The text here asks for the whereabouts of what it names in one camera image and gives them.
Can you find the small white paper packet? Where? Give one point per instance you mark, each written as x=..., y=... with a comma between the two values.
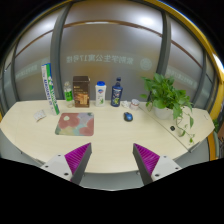
x=39, y=115

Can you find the small white round container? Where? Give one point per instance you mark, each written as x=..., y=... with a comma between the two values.
x=134, y=105

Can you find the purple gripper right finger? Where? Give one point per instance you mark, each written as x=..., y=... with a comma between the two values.
x=151, y=166

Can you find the white blue-cap bottle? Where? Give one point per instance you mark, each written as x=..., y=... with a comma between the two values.
x=100, y=89

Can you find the brown rectangular box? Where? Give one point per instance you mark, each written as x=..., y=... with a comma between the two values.
x=81, y=91

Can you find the clear green-label water bottle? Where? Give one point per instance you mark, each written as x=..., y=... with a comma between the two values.
x=68, y=94

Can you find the blue computer mouse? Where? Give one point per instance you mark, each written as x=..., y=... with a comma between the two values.
x=128, y=117

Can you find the green white tall box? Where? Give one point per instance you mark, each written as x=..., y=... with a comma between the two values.
x=49, y=88

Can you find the small white crumpled object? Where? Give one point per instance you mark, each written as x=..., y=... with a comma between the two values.
x=125, y=104

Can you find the green potted plant white pot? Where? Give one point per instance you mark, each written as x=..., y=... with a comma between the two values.
x=163, y=95

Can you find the dark blue bottle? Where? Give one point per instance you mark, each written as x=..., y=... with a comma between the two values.
x=117, y=90

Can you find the floral pastel mouse pad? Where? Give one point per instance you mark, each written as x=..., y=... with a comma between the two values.
x=75, y=124

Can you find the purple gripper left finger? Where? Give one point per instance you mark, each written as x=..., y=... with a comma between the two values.
x=70, y=166

